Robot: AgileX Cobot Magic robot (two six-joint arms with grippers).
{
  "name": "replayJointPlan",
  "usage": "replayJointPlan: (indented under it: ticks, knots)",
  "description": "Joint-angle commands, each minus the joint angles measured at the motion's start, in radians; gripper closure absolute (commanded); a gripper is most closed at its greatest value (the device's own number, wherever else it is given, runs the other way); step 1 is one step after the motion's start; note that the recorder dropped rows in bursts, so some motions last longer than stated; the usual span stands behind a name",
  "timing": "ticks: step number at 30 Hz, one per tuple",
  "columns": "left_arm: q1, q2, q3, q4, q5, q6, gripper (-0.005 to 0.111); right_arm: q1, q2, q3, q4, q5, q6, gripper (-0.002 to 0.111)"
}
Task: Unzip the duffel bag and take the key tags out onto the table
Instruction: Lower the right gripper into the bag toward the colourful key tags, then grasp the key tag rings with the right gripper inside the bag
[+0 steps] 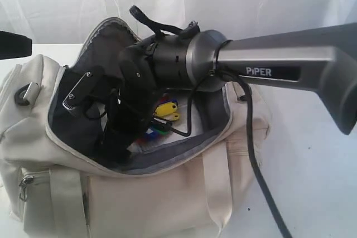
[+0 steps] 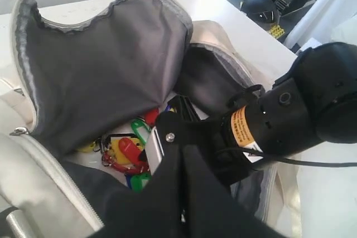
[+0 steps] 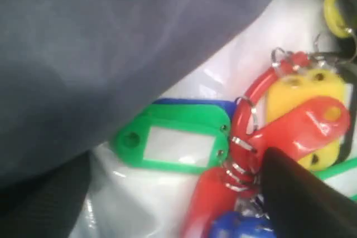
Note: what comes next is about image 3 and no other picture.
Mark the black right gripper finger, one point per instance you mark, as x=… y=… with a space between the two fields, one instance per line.
x=301 y=205

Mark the colourful key tag bunch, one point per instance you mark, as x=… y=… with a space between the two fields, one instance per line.
x=296 y=106

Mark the cream duffel bag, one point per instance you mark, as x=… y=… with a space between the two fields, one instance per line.
x=73 y=72

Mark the clear plastic-wrapped white package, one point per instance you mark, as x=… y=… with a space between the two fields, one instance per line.
x=130 y=202

